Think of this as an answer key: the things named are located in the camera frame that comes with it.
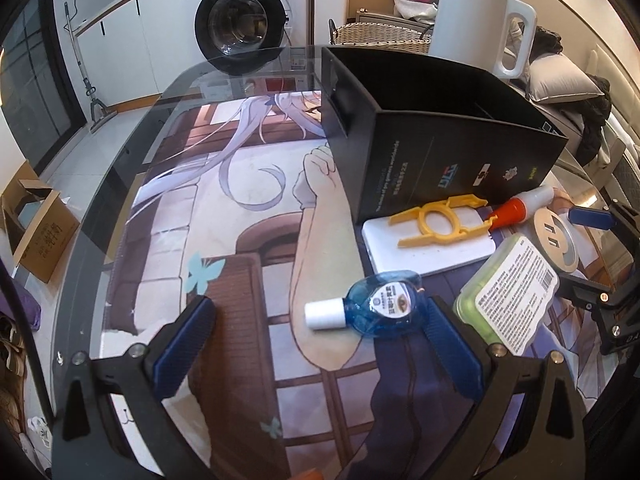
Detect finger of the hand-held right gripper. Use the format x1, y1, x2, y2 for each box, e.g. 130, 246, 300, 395
559, 260, 640, 356
568, 201, 640, 261

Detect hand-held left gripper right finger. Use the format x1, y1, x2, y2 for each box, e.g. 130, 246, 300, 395
422, 295, 588, 480

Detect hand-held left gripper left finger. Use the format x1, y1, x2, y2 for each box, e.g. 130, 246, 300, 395
50, 294, 218, 480

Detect white bottle with orange nozzle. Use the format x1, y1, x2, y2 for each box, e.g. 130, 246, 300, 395
487, 185, 556, 232

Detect green box with white label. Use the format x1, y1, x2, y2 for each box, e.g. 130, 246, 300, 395
453, 234, 560, 356

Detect blue bottle with white cap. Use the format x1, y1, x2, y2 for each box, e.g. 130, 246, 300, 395
305, 270, 427, 340

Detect yellow plastic tool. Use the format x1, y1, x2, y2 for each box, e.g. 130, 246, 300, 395
389, 194, 496, 250

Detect black cardboard box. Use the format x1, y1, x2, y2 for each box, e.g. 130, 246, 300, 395
320, 46, 570, 226

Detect grey sofa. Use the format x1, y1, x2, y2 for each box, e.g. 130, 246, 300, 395
542, 42, 640, 201

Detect printed desk mat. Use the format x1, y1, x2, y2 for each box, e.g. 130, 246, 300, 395
100, 87, 616, 480

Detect black jacket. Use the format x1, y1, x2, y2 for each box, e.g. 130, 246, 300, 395
575, 74, 613, 166

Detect grey pillow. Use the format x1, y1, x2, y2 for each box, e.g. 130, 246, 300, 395
527, 54, 605, 105

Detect purple bag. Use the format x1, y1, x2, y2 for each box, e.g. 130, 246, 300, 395
0, 280, 42, 332

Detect brown cardboard box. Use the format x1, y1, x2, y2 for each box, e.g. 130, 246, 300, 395
0, 160, 81, 283

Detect white electric kettle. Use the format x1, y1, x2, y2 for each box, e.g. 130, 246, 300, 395
428, 0, 537, 80

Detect wicker basket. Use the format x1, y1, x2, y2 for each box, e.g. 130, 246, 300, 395
328, 19, 433, 55

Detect floor mop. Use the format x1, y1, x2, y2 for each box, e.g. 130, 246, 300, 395
64, 2, 121, 133

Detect white base cabinets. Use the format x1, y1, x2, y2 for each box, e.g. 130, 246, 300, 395
75, 0, 201, 116

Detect glass sliding door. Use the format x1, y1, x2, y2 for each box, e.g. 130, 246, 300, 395
0, 0, 76, 146

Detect white washing machine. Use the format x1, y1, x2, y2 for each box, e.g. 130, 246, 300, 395
180, 0, 313, 77

